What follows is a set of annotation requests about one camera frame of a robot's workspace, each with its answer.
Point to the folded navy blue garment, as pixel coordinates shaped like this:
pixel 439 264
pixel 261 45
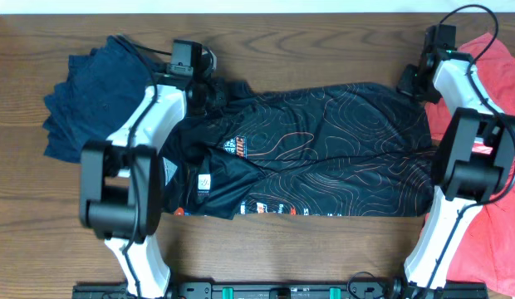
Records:
pixel 102 90

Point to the black patterned sports jersey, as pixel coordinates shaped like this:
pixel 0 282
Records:
pixel 358 149

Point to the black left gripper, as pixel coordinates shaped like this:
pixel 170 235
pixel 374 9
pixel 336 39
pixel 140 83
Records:
pixel 222 96

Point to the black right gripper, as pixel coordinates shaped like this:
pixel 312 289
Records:
pixel 403 85

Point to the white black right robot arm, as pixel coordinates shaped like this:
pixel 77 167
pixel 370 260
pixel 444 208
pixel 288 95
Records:
pixel 473 166

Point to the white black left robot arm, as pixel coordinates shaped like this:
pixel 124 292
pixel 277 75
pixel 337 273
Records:
pixel 123 176

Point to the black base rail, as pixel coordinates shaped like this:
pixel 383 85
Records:
pixel 356 289

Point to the red pink clothes pile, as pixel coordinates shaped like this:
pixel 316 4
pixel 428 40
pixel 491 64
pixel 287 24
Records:
pixel 487 251

